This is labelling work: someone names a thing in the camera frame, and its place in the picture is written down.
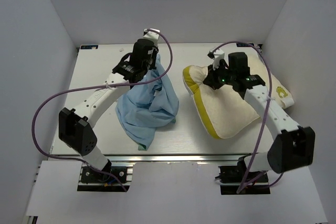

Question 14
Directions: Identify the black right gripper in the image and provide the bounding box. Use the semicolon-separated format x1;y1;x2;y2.
204;61;235;90

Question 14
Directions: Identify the cream quilted pillow yellow edge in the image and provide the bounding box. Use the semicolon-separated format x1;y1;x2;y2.
182;54;295;139

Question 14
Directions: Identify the light blue pillowcase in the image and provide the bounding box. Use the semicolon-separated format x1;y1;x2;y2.
115;54;181;152

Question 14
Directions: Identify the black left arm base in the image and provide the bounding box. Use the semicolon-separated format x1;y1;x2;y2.
77;163;134;193

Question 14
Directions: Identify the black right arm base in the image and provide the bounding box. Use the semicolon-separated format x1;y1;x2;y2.
214;166;270;195

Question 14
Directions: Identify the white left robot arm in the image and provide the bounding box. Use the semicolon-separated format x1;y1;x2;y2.
58;36;159;182

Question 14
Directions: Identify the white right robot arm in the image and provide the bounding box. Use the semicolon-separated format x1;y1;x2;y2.
204;51;316;182

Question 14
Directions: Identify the blue sticker right corner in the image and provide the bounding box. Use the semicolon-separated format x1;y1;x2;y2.
236;42;255;47

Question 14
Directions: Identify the blue sticker corner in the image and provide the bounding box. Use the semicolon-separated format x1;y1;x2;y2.
80;45;98;50
236;42;255;47

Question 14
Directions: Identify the blue sticker left corner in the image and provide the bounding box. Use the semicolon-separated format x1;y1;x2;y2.
80;45;98;50

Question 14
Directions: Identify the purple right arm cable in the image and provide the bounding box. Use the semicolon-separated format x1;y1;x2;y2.
214;41;284;195

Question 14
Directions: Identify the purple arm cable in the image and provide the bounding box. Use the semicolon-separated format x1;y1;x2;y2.
31;28;173;161
214;41;284;195

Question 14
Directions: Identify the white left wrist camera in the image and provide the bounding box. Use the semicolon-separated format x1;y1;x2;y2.
143;28;160;46

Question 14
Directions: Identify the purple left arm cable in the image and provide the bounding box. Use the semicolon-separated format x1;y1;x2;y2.
31;28;173;161

